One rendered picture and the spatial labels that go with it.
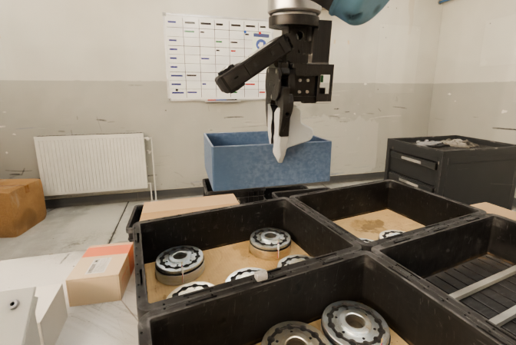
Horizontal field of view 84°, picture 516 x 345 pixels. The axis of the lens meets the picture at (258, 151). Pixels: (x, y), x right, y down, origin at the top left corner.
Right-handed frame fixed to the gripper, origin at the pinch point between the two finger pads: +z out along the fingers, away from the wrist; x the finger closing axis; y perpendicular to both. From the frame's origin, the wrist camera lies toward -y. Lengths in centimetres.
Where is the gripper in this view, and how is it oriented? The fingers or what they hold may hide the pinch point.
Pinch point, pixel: (275, 154)
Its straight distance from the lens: 45.7
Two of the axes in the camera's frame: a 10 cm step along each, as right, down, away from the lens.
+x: -2.4, -2.7, 9.3
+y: 9.7, -0.5, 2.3
